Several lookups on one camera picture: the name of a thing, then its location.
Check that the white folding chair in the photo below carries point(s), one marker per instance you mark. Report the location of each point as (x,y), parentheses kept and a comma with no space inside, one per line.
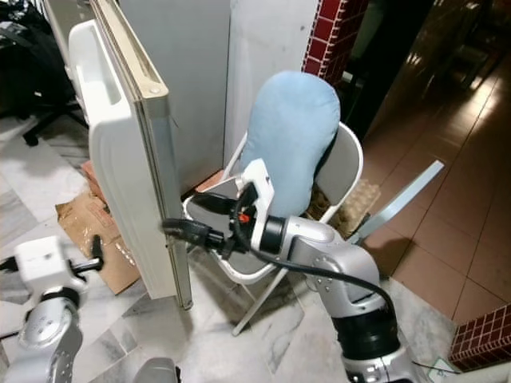
(347,171)

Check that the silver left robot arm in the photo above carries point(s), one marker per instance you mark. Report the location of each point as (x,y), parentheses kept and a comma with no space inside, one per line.
(52,343)

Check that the black office chair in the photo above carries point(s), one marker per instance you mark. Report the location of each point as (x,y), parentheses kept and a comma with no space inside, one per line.
(32,72)

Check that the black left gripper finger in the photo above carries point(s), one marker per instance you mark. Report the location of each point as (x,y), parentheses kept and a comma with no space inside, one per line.
(96,247)

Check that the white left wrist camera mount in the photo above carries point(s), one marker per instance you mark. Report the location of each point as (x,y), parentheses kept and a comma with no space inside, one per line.
(40,257)

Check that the brown egg carton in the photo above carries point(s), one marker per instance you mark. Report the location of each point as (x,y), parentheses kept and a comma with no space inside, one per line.
(363,199)

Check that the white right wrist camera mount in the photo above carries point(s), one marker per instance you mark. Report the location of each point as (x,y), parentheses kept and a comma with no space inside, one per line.
(255,179)

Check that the grey robot left leg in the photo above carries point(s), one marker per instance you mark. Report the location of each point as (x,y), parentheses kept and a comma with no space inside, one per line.
(156,373)

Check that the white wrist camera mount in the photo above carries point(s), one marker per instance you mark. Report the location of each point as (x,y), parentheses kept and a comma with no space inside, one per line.
(255,179)
(40,257)

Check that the white fridge door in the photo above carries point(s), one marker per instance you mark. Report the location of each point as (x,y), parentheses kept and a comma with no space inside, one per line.
(128,183)

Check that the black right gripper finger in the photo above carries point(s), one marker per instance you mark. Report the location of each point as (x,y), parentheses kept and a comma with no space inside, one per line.
(215,202)
(192,231)

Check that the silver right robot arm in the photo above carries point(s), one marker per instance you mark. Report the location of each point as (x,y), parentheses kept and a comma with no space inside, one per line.
(343,279)

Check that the light blue plank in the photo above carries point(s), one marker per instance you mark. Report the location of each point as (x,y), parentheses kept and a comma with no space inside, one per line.
(399,199)

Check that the light blue pillow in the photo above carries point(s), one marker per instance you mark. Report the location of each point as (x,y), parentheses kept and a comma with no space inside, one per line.
(291,136)

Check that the brown cardboard sheet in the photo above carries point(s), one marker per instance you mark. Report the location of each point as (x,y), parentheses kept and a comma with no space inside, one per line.
(84,219)

